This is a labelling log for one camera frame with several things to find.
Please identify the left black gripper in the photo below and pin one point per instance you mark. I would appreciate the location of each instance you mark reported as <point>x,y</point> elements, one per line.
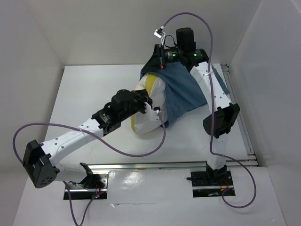
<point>142,95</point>

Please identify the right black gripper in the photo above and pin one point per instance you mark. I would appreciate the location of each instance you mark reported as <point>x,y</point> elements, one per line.
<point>157,61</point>

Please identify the blue pillowcase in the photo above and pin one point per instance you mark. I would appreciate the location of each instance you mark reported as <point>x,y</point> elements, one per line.
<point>174,90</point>

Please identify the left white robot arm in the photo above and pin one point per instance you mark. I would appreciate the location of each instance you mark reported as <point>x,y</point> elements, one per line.
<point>42,160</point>

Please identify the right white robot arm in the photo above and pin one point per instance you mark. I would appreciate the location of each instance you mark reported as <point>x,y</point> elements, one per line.
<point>223,113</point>

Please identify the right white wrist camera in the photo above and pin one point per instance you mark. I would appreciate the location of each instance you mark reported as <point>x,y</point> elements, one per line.
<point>160,34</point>

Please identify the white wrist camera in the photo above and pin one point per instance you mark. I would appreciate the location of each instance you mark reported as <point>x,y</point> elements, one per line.
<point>160,34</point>
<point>152,112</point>

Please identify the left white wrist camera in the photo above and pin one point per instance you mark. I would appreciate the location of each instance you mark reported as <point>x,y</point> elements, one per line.
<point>152,112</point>

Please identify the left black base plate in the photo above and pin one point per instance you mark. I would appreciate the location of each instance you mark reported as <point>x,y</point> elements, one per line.
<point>96,188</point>

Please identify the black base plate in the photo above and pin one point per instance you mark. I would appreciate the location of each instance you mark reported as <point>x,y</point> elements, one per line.
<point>96,188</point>
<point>202,187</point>

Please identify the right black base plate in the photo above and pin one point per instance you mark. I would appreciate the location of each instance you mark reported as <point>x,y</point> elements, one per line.
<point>202,187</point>

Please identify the aluminium front rail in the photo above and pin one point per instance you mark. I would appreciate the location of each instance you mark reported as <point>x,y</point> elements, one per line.
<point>149,166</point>

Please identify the aluminium side rail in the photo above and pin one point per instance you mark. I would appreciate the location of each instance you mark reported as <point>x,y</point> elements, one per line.
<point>252,159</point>

